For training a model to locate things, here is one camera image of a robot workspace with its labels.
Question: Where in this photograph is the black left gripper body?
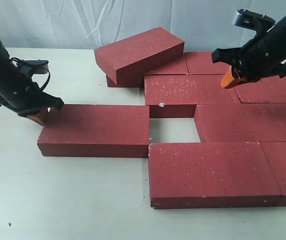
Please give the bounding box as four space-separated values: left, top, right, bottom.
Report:
0 82 64 117

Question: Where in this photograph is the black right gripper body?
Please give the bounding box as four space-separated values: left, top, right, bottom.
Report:
212 15 286 83

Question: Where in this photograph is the white-speckled red brick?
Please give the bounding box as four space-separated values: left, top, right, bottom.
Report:
144 74 240 118

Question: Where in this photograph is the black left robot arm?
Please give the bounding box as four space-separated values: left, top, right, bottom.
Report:
0 40 64 126

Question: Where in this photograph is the middle row red brick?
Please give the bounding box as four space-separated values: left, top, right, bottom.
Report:
194 103 286 142

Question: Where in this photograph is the white backdrop curtain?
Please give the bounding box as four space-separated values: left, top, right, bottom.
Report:
0 0 286 51

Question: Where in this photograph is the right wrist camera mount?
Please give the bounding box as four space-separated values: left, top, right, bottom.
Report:
234 9 276 33

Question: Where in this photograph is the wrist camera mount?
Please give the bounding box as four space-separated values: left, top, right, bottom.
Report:
234 9 276 33
16 59 49 76

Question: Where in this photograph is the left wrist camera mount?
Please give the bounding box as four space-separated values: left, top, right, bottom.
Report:
16 59 49 76

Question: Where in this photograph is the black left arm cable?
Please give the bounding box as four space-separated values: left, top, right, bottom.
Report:
10 57 51 93

